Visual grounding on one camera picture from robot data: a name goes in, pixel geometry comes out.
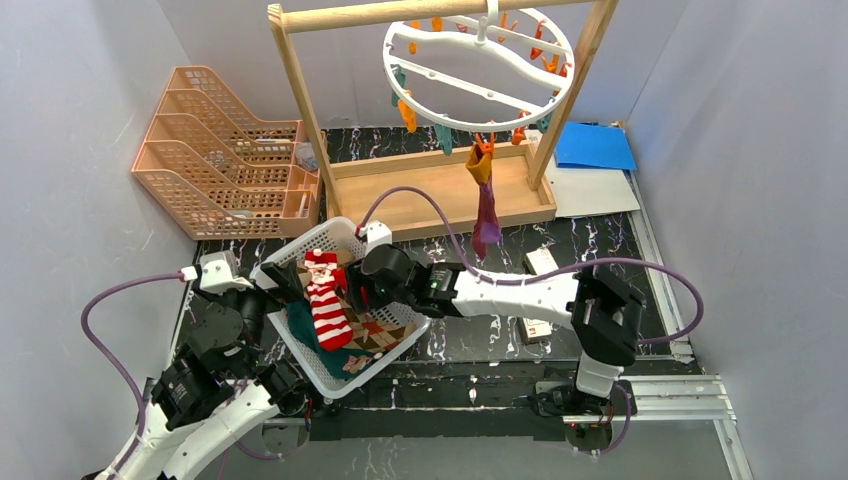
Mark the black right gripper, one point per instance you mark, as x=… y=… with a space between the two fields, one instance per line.
x=357 y=289

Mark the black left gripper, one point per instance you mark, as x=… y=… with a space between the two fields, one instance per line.
x=275 y=279

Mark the purple sock with yellow cuff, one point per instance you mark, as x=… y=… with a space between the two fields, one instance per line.
x=487 y=229

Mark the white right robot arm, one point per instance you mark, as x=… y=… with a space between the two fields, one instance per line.
x=603 y=311

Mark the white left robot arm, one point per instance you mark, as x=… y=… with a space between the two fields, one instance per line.
x=215 y=390

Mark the white round clip hanger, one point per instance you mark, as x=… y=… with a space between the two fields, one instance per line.
x=476 y=73

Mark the dark green sock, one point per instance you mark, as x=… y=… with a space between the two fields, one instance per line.
x=343 y=363

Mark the argyle brown sock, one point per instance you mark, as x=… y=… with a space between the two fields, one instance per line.
x=370 y=334

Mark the red white striped sock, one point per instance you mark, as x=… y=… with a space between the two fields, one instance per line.
x=330 y=322

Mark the peach plastic file organizer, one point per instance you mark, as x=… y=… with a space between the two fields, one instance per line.
x=219 y=171

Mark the small white printed box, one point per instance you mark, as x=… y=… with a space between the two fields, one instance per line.
x=534 y=331

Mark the teal front clothes peg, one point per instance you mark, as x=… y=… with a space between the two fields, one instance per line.
x=444 y=137

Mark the white card box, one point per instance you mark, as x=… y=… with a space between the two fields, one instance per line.
x=539 y=261

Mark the orange front-left clothes peg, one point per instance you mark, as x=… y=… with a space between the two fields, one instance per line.
x=408 y=116

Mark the orange front-centre clothes peg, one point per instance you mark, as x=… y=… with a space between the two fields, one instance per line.
x=485 y=143

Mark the orange front-right clothes peg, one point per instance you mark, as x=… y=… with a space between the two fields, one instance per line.
x=518 y=134

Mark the white paper sheet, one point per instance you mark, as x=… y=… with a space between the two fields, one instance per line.
x=590 y=192

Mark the blue folder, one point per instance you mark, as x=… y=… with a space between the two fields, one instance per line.
x=590 y=146

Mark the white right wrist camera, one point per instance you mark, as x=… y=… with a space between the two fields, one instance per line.
x=374 y=234

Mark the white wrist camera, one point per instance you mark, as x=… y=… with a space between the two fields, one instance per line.
x=216 y=273
x=374 y=234

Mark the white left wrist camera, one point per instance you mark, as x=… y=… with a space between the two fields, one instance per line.
x=216 y=273

